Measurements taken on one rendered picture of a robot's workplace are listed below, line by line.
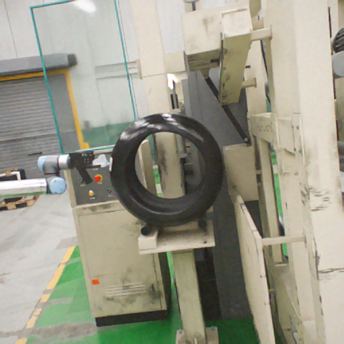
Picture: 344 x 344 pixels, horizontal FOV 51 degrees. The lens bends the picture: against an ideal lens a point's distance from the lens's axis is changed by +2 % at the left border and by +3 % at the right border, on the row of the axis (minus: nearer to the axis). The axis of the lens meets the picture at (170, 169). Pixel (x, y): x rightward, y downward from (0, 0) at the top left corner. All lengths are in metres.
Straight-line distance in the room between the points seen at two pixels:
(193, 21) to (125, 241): 1.62
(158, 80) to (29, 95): 9.27
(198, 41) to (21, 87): 9.97
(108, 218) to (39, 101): 8.75
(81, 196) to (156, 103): 0.94
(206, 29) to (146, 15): 0.72
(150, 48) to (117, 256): 1.41
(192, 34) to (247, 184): 0.92
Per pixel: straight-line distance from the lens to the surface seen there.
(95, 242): 2.60
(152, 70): 2.03
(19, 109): 11.20
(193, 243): 1.76
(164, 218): 1.71
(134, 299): 2.72
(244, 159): 1.96
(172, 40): 10.97
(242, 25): 1.32
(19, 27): 11.44
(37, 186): 1.74
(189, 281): 2.24
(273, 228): 2.09
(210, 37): 1.40
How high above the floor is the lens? 1.44
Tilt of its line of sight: 9 degrees down
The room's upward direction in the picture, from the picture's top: 9 degrees counter-clockwise
